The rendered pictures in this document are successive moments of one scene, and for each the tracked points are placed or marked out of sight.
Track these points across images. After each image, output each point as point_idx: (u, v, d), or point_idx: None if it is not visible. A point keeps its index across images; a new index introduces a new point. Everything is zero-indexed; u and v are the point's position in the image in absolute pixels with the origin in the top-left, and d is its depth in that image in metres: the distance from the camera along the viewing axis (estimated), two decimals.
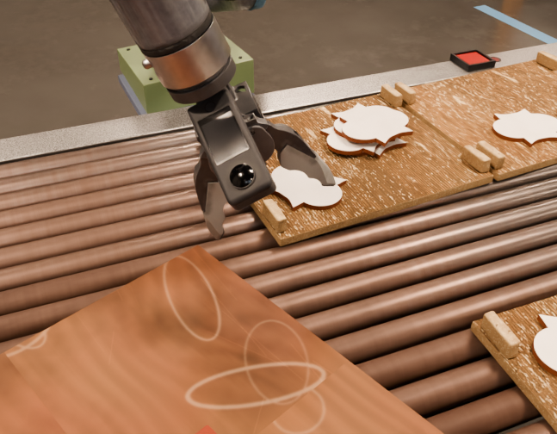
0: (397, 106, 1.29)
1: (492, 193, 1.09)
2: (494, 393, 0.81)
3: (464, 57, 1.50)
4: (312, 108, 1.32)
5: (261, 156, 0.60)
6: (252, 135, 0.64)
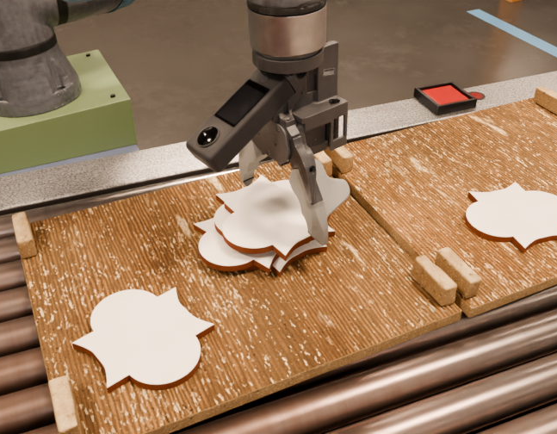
0: None
1: (461, 340, 0.66)
2: None
3: (433, 93, 1.08)
4: (202, 176, 0.89)
5: (239, 143, 0.61)
6: (277, 132, 0.64)
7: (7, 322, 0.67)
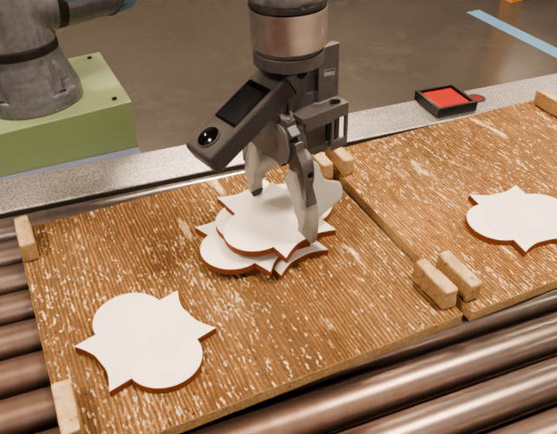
0: (325, 179, 0.86)
1: (461, 344, 0.66)
2: None
3: (434, 96, 1.08)
4: (203, 179, 0.89)
5: (240, 143, 0.61)
6: (278, 133, 0.64)
7: (9, 325, 0.67)
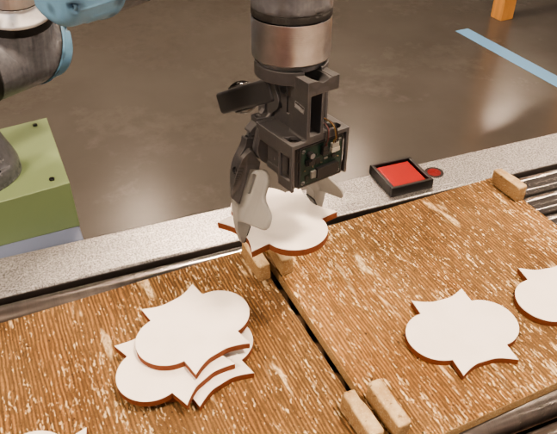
0: (263, 280, 0.82)
1: None
2: None
3: (388, 171, 1.03)
4: (137, 275, 0.85)
5: (232, 102, 0.68)
6: None
7: None
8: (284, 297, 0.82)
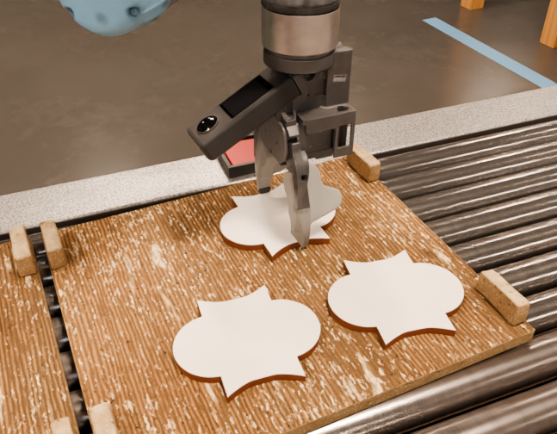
0: (26, 275, 0.66)
1: None
2: None
3: (232, 149, 0.88)
4: None
5: (236, 134, 0.62)
6: (278, 131, 0.64)
7: None
8: (53, 296, 0.66)
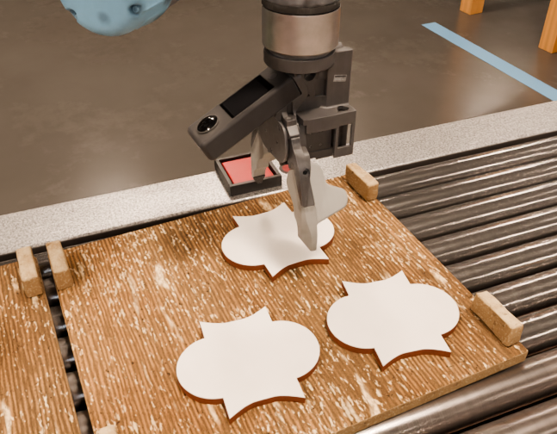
0: (33, 295, 0.68)
1: None
2: None
3: (233, 167, 0.90)
4: None
5: (237, 134, 0.62)
6: (279, 130, 0.64)
7: None
8: (59, 316, 0.68)
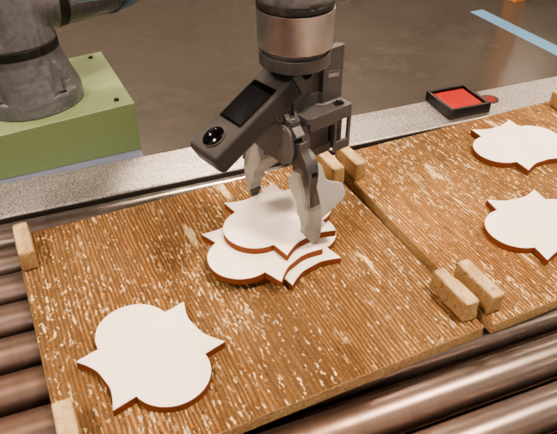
0: None
1: (483, 357, 0.63)
2: None
3: (445, 96, 1.05)
4: (209, 183, 0.86)
5: (245, 143, 0.61)
6: (282, 133, 0.64)
7: (8, 338, 0.64)
8: None
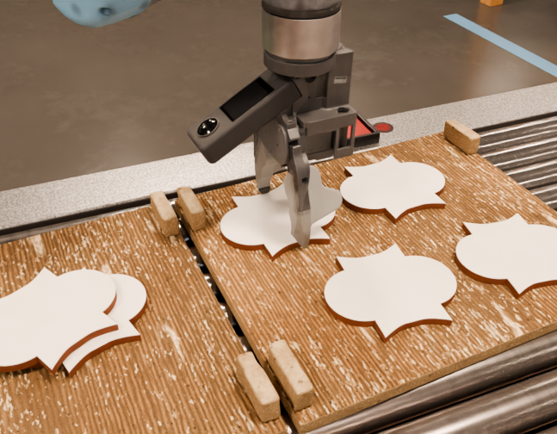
0: (170, 235, 0.71)
1: None
2: None
3: None
4: (31, 232, 0.75)
5: (237, 138, 0.62)
6: (279, 133, 0.64)
7: None
8: (195, 255, 0.72)
